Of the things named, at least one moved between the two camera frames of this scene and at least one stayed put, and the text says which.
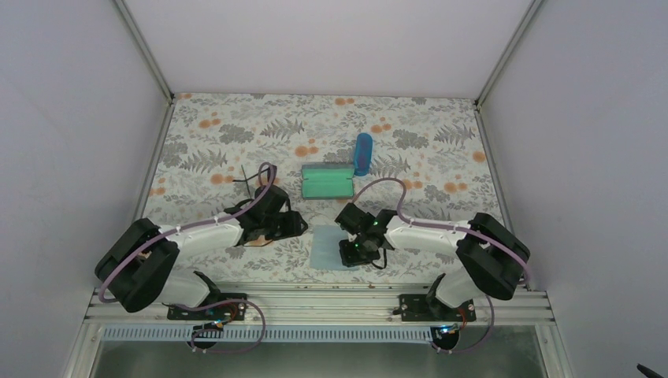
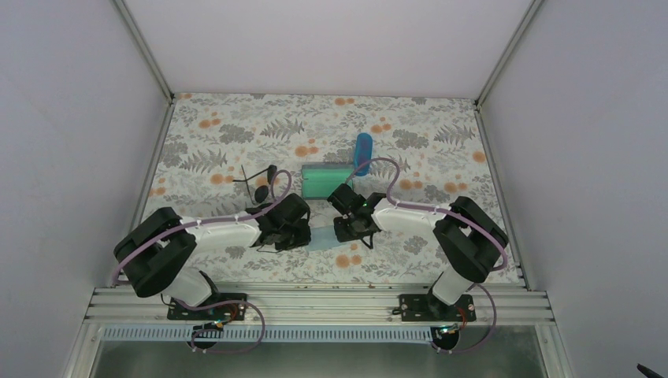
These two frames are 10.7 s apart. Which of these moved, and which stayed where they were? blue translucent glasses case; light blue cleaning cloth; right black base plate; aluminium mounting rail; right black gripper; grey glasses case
Moved: light blue cleaning cloth; right black gripper
Stayed: blue translucent glasses case; right black base plate; aluminium mounting rail; grey glasses case
